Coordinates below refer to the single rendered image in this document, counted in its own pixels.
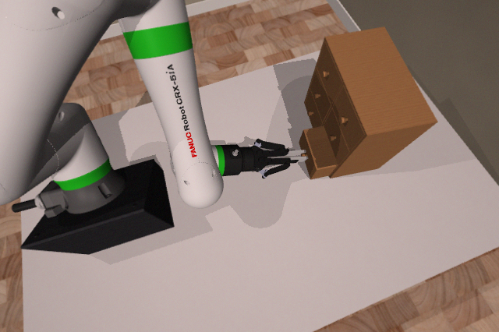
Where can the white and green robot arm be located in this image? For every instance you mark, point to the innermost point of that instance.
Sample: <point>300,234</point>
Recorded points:
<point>43,46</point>

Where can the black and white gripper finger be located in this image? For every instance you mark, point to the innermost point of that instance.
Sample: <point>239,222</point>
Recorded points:
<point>275,149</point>
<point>284,161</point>

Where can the brown wooden drawer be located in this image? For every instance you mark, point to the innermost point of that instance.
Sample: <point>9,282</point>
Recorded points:
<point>320,95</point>
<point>336,137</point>
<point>321,161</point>
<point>348,118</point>
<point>312,111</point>
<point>329,72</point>

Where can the brown wooden chest of drawers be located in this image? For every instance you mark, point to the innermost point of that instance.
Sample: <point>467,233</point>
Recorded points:
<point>389,105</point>

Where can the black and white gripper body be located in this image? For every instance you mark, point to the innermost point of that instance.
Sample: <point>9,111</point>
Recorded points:
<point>250,159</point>

